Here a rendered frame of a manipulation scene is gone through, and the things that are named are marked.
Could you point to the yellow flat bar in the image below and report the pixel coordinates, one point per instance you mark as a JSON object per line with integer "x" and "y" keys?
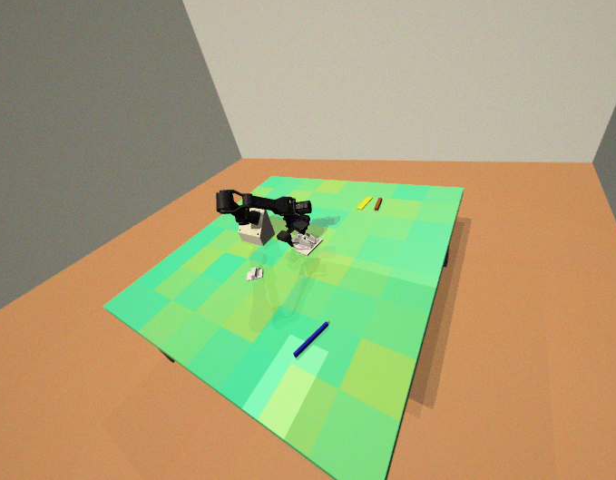
{"x": 364, "y": 203}

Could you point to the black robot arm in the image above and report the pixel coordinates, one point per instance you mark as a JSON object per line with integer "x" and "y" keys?
{"x": 281, "y": 206}

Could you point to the dark blue bar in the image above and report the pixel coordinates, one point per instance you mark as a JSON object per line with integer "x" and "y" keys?
{"x": 310, "y": 339}

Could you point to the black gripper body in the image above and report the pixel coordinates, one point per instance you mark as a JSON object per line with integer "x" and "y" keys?
{"x": 285, "y": 235}

